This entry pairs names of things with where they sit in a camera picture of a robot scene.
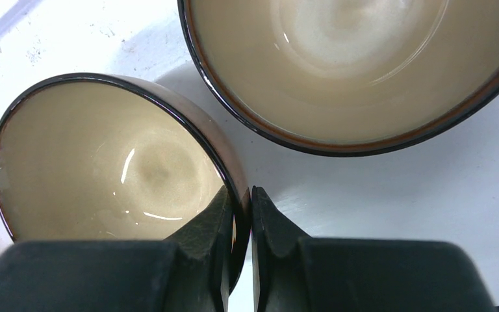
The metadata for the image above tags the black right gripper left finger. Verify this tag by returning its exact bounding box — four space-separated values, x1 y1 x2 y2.
0 188 232 311

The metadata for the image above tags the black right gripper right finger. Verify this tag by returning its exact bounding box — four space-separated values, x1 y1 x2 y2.
251 187 496 311

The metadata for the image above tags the brown ceramic bowl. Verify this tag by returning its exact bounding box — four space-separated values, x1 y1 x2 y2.
0 73 250 288
177 1 499 157

